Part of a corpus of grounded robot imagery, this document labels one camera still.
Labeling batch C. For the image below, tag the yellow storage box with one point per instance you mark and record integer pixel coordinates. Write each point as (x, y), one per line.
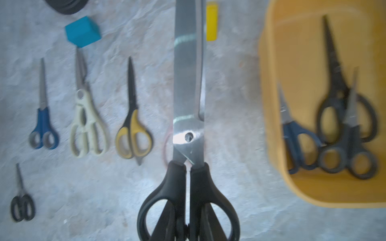
(323, 80)

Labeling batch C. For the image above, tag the dark blue handled scissors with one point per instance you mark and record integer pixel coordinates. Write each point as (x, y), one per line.
(291, 131)

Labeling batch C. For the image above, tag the black yellow scissors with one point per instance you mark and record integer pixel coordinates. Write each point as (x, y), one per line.
(126, 139)

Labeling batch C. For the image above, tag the all black pointed scissors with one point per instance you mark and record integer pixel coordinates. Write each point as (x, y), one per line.
(337, 96)

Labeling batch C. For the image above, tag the large black steel scissors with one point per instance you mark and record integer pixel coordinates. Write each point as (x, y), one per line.
(188, 184)

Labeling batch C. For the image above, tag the black microphone stand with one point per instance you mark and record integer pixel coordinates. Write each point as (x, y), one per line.
(67, 7)

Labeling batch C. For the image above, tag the beige kitchen scissors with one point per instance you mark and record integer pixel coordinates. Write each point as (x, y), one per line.
(88, 132)

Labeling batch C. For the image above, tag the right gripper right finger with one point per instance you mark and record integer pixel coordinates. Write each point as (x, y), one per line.
(210, 228)

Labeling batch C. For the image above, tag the black handled scissors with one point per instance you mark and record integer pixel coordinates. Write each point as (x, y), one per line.
(349, 144)

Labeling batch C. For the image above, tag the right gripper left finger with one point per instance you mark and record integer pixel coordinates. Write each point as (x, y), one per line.
(165, 227)

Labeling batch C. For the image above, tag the yellow small block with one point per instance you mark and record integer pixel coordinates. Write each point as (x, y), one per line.
(212, 9)

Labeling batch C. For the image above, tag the teal sponge block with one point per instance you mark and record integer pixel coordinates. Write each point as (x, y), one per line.
(83, 32)

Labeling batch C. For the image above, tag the small black scissors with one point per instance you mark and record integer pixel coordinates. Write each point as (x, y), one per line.
(22, 205)

